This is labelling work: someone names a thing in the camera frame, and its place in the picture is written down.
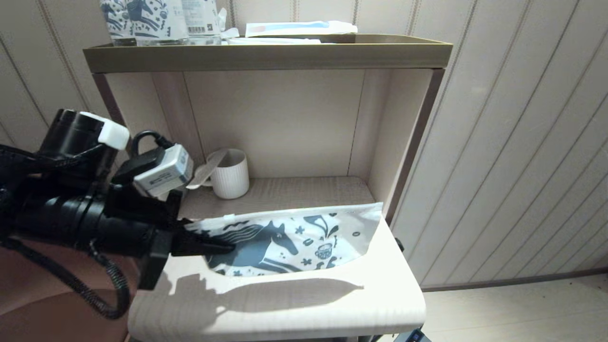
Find white ribbed mug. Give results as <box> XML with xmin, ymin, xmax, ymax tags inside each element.
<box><xmin>209</xmin><ymin>149</ymin><xmax>250</xmax><ymax>200</ymax></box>

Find white horse-print zip pouch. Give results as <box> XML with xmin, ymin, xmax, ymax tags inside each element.
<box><xmin>185</xmin><ymin>202</ymin><xmax>383</xmax><ymax>277</ymax></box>

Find small knotted white packet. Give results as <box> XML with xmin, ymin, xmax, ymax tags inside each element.
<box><xmin>218</xmin><ymin>7</ymin><xmax>240</xmax><ymax>44</ymax></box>

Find blue white toothbrush packet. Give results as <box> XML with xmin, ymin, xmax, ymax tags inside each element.
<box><xmin>245</xmin><ymin>20</ymin><xmax>358</xmax><ymax>38</ymax></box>

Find horse label water bottle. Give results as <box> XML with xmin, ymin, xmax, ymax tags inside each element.
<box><xmin>100</xmin><ymin>0</ymin><xmax>136</xmax><ymax>47</ymax></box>

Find black left camera cable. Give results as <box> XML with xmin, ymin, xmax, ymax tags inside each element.
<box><xmin>131</xmin><ymin>130</ymin><xmax>174</xmax><ymax>157</ymax></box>

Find horse-print packages on shelf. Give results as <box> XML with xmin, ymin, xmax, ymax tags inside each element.
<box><xmin>126</xmin><ymin>0</ymin><xmax>190</xmax><ymax>46</ymax></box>

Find light wood shelf desk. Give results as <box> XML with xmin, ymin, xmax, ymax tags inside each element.
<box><xmin>93</xmin><ymin>68</ymin><xmax>447</xmax><ymax>342</ymax></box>

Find white wrapped packet in mug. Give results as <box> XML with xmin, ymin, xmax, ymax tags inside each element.
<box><xmin>185</xmin><ymin>150</ymin><xmax>229</xmax><ymax>190</ymax></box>

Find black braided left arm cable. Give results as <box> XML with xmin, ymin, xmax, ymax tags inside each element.
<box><xmin>0</xmin><ymin>235</ymin><xmax>131</xmax><ymax>320</ymax></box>

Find brown chair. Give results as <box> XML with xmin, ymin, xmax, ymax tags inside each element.
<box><xmin>0</xmin><ymin>237</ymin><xmax>142</xmax><ymax>342</ymax></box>

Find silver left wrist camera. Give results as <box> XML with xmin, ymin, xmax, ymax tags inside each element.
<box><xmin>132</xmin><ymin>143</ymin><xmax>195</xmax><ymax>198</ymax></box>

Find barcode label water bottle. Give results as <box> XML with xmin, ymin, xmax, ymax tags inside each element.
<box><xmin>181</xmin><ymin>0</ymin><xmax>223</xmax><ymax>46</ymax></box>

